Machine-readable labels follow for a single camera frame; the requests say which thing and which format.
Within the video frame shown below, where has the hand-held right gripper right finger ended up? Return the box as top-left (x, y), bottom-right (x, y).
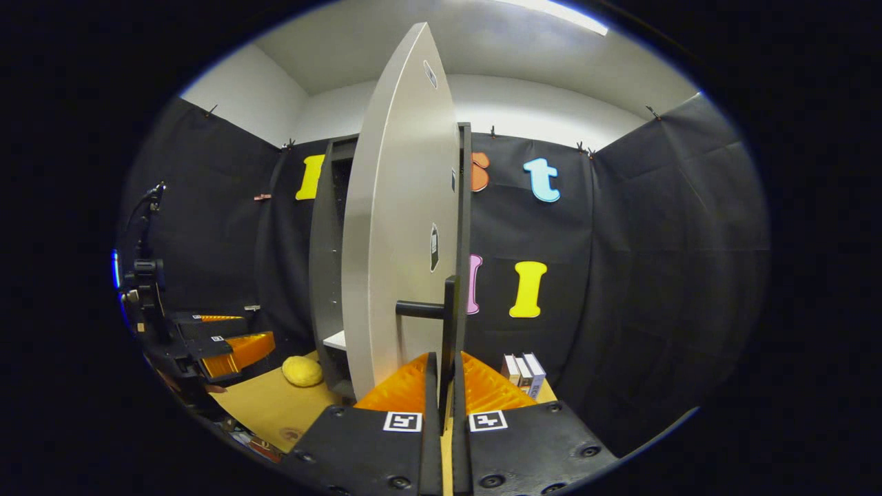
top-left (451, 350), bottom-right (621, 496)

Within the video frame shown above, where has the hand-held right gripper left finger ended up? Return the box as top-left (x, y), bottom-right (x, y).
top-left (279, 351), bottom-right (443, 496)

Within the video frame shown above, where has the beige cabinet door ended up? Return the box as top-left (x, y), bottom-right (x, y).
top-left (341, 21), bottom-right (462, 414)

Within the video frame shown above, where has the dark grey cabinet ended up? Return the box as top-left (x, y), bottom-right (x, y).
top-left (308, 123), bottom-right (473, 404)

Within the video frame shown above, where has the yellow lumpy ball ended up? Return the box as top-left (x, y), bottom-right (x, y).
top-left (281, 355), bottom-right (325, 389)

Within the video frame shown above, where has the blue and white book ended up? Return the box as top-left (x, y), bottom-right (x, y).
top-left (522, 352), bottom-right (547, 400)

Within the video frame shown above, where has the printed paper sheet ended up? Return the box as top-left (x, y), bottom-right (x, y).
top-left (231, 428), bottom-right (285, 464)

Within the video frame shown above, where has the black backdrop cloth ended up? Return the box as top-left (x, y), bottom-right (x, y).
top-left (117, 93), bottom-right (771, 459)

